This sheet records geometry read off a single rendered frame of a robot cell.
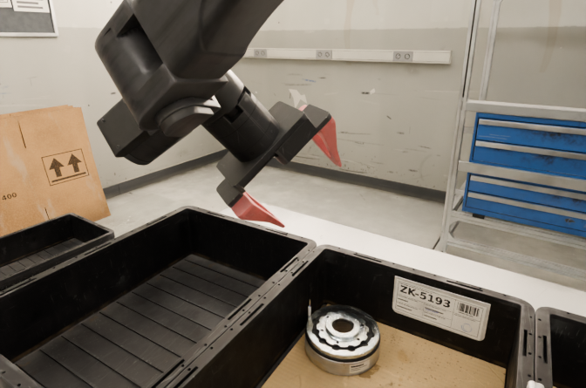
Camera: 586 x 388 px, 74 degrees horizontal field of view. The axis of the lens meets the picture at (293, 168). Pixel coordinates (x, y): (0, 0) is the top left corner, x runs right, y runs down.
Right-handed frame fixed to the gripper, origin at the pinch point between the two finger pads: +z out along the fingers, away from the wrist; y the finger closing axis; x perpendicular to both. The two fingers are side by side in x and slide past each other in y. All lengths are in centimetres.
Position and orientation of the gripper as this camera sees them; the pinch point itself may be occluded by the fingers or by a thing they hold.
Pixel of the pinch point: (306, 190)
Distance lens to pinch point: 45.9
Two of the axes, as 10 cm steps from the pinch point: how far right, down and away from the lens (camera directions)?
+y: 6.9, -7.2, 0.7
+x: -4.4, -3.3, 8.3
